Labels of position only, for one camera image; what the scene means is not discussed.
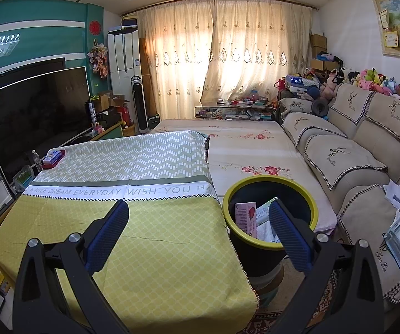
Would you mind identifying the green white cardboard box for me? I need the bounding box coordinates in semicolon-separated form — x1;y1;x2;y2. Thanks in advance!
256;198;279;225

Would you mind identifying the cream embroidered curtain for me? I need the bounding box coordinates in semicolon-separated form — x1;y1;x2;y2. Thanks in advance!
135;2;218;119
202;0;312;103

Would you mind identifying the red blue card box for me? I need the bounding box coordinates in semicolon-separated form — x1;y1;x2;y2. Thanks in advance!
42;149;66;168

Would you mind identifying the patterned floor rug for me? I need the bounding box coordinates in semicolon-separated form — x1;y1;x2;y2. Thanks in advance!
245;275;340;334

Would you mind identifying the blue star toy box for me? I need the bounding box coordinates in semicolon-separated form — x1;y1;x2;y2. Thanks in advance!
285;74;320;93

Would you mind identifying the black white long box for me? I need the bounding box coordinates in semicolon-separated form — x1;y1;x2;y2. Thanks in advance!
87;99;98;127

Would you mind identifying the small water bottle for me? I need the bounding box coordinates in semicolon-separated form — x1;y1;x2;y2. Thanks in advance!
30;149;43;173

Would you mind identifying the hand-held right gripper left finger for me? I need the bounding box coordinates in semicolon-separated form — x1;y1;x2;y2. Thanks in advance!
12;199;130;334

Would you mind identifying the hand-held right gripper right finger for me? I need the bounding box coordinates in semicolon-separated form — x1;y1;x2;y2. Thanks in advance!
269;198;386;334

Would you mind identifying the pink drink carton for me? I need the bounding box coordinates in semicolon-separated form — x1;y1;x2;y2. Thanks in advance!
235;202;258;239

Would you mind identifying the smaller flat television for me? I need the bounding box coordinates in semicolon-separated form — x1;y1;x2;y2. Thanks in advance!
0;57;66;81

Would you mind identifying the open cardboard box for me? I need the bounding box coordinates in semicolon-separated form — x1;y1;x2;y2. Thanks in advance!
94;91;113;112

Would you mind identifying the clear plastic container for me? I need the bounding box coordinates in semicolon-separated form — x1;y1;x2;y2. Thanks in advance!
12;165;35;189

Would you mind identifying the beige sofa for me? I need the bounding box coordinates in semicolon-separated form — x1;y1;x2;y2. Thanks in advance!
278;83;400;305

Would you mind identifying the floral sheet mattress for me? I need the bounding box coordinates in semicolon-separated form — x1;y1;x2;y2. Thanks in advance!
149;118;338;232

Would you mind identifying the glass coffee table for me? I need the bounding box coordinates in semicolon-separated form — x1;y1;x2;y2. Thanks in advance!
195;99;277;121

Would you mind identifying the large flat television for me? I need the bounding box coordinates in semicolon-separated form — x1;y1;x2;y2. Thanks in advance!
0;66;93;185

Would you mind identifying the white standing air conditioner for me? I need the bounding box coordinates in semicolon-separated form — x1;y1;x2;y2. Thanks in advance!
108;30;143;98

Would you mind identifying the black trash bin yellow rim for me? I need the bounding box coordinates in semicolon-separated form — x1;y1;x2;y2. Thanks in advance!
222;176;319;279

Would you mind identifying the pile of plush toys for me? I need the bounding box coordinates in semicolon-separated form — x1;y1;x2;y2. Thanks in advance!
320;66;400;105

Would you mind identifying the crystal wall decoration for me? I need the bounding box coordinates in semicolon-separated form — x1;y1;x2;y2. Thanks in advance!
0;33;21;64

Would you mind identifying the white tower fan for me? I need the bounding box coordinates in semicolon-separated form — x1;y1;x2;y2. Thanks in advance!
131;75;149;134

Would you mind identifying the artificial flower bouquet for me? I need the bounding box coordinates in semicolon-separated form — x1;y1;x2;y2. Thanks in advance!
87;43;109;79

